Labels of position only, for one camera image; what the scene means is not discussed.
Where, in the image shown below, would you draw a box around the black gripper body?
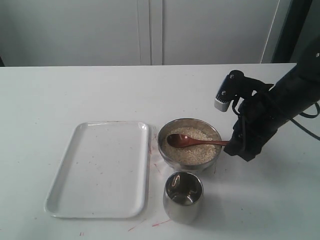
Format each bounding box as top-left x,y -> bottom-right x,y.
224,87 -> 279,162

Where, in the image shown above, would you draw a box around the brown wooden spoon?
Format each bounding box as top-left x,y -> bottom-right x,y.
166,133 -> 229,148

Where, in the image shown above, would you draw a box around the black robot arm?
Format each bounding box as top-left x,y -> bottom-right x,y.
214,37 -> 320,162

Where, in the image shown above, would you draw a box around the steel bowl of rice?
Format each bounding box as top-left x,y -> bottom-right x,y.
157,118 -> 227,173

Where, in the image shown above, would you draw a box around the small steel cup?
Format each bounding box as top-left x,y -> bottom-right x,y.
163,171 -> 204,224

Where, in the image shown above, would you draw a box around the white rectangular plastic tray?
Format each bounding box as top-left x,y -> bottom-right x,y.
44,121 -> 150,219

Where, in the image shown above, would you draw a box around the grey cabinet doors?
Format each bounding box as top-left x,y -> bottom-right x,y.
0,0 -> 291,67

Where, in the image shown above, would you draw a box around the black cable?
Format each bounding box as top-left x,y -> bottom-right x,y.
289,102 -> 320,140

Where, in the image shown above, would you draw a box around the dark vertical post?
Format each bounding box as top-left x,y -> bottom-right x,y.
271,0 -> 313,64

